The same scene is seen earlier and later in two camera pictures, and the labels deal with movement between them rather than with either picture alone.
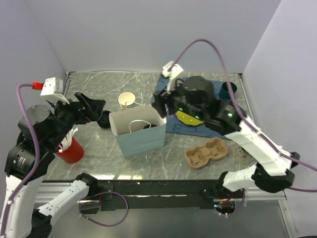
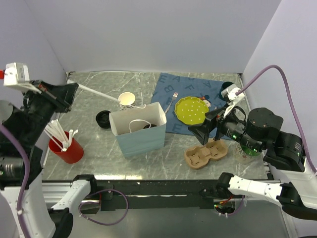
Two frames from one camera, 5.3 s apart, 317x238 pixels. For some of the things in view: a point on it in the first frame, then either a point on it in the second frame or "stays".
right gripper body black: (177, 100) -> (230, 126)
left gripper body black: (68, 114) -> (41, 106)
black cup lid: (148, 126) stays
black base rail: (149, 195) stays
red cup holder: (73, 154) stays
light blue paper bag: (138, 129) stays
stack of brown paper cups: (126, 100) stays
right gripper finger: (160, 104) -> (216, 113)
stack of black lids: (104, 121) stays
